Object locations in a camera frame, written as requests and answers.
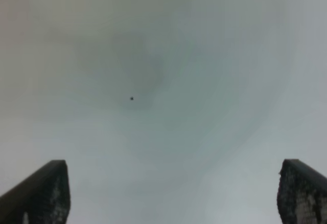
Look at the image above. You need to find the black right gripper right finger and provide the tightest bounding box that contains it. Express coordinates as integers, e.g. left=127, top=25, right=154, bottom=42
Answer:
left=276, top=159, right=326, bottom=224

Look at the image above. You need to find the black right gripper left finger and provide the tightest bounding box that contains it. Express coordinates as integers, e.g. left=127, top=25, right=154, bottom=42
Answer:
left=1, top=160, right=71, bottom=224

